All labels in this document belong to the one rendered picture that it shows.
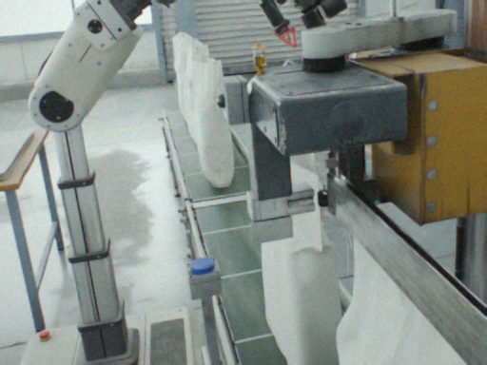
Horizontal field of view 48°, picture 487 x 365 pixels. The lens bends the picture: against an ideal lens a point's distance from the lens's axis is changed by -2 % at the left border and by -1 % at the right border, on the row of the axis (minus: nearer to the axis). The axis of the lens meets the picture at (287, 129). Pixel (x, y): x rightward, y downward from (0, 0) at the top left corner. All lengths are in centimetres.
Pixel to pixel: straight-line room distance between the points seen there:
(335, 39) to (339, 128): 23
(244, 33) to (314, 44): 769
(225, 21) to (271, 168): 759
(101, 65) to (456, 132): 97
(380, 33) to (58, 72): 92
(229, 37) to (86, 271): 703
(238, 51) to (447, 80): 778
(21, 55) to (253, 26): 344
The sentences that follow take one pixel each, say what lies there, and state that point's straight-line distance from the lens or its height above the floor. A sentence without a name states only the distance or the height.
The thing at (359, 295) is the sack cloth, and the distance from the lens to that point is 113.
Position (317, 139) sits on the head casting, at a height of 126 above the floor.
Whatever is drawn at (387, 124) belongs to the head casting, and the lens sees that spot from 98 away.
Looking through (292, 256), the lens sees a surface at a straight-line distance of 151.
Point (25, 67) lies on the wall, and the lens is 885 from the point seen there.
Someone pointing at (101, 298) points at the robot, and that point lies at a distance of 201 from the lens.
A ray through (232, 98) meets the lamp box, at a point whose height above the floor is 130.
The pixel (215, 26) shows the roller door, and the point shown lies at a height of 79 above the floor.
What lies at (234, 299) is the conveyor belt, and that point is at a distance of 214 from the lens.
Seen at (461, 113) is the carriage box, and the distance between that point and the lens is 113.
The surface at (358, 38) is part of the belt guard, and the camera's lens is 115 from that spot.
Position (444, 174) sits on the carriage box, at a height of 113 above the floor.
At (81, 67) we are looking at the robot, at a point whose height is 132.
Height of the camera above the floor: 154
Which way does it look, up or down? 16 degrees down
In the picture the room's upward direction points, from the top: 4 degrees counter-clockwise
